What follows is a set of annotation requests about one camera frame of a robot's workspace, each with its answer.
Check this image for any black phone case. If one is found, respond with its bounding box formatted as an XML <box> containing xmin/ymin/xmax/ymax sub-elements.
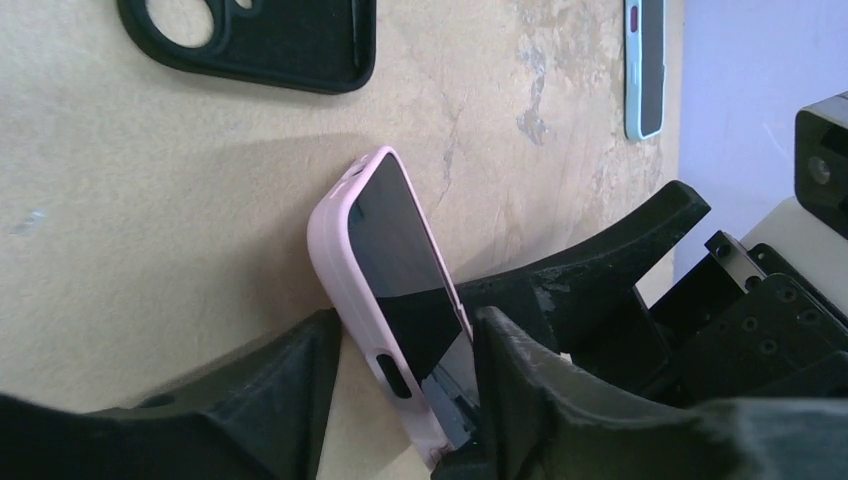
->
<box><xmin>117</xmin><ymin>0</ymin><xmax>377</xmax><ymax>95</ymax></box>

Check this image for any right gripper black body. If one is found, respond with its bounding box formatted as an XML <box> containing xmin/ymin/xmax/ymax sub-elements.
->
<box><xmin>572</xmin><ymin>232</ymin><xmax>847</xmax><ymax>406</ymax></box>

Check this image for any phone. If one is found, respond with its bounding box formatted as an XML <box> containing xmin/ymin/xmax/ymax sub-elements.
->
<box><xmin>307</xmin><ymin>146</ymin><xmax>480</xmax><ymax>469</ymax></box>
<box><xmin>623</xmin><ymin>0</ymin><xmax>666</xmax><ymax>141</ymax></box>

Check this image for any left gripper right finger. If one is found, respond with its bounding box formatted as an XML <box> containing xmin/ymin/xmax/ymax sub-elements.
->
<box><xmin>432</xmin><ymin>307</ymin><xmax>847</xmax><ymax>479</ymax></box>

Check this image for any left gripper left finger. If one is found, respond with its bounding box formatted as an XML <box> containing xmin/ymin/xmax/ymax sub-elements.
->
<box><xmin>1</xmin><ymin>310</ymin><xmax>342</xmax><ymax>479</ymax></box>

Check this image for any phone in blue case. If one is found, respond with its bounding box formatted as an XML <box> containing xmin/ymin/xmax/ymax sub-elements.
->
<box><xmin>623</xmin><ymin>0</ymin><xmax>666</xmax><ymax>141</ymax></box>

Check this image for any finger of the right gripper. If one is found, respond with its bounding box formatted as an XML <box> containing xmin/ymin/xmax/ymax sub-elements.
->
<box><xmin>457</xmin><ymin>180</ymin><xmax>711</xmax><ymax>352</ymax></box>

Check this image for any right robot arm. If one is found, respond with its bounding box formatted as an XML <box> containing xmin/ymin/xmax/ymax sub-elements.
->
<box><xmin>459</xmin><ymin>94</ymin><xmax>847</xmax><ymax>407</ymax></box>

